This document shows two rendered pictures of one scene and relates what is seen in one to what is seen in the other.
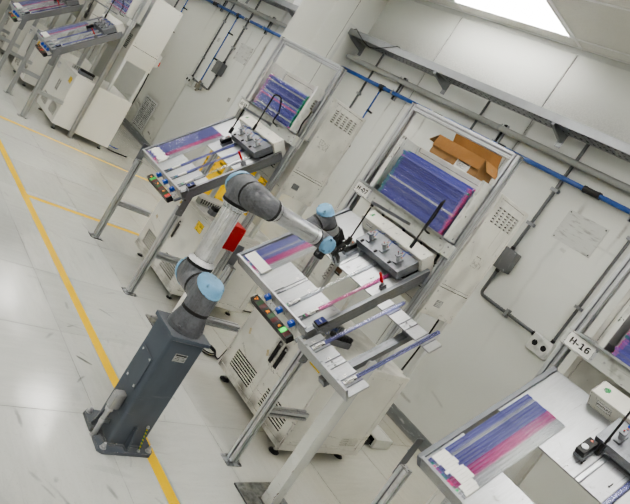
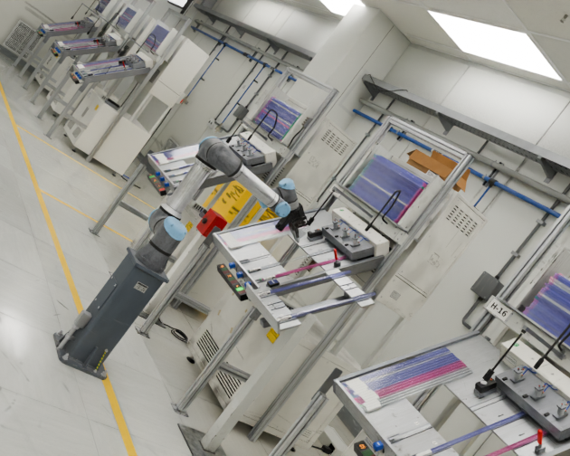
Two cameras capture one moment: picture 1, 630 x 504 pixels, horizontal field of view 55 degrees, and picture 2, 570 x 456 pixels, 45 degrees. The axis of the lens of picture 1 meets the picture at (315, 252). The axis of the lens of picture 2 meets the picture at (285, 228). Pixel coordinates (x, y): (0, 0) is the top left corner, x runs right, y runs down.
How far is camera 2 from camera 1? 102 cm
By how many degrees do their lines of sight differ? 12
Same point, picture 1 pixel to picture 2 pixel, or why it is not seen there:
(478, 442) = (390, 375)
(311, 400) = not seen: hidden behind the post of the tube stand
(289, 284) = (253, 258)
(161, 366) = (124, 290)
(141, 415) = (101, 337)
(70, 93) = (94, 119)
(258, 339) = (224, 319)
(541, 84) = (536, 125)
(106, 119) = (125, 147)
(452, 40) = (459, 86)
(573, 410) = (485, 362)
